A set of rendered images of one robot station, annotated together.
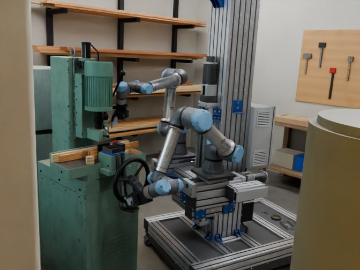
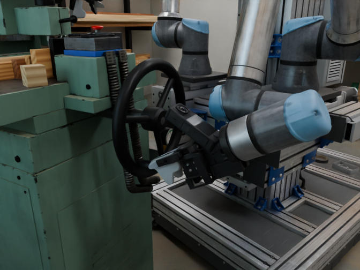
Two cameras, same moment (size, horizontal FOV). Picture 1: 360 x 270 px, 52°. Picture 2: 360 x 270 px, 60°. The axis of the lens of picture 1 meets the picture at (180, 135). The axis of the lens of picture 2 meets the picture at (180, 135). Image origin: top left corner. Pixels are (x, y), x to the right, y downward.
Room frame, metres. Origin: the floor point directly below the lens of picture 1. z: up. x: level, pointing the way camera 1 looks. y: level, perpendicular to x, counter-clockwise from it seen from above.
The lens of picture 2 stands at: (1.39, 0.36, 1.03)
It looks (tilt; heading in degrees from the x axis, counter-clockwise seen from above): 20 degrees down; 348
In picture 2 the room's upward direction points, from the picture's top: straight up
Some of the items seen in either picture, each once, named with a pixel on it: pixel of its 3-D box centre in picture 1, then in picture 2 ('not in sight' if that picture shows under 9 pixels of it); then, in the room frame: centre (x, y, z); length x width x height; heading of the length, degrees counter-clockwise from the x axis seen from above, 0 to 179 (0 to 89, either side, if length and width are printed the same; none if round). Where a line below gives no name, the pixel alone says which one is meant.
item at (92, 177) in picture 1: (104, 167); (72, 101); (2.30, 0.49, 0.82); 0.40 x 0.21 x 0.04; 139
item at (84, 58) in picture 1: (85, 55); not in sight; (2.43, 0.64, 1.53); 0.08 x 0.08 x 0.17; 49
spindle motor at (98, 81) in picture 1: (98, 85); not in sight; (2.34, 0.53, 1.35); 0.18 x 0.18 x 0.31
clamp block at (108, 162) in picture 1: (113, 159); (97, 72); (2.19, 0.40, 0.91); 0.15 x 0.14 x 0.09; 139
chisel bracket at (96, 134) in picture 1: (97, 135); (43, 24); (2.36, 0.55, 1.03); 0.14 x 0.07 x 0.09; 49
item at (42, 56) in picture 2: (105, 151); (70, 60); (2.29, 0.48, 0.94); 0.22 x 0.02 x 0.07; 139
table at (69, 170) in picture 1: (105, 163); (75, 87); (2.25, 0.47, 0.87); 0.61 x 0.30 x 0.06; 139
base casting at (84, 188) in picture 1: (88, 170); (34, 114); (2.42, 0.62, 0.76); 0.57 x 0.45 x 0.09; 49
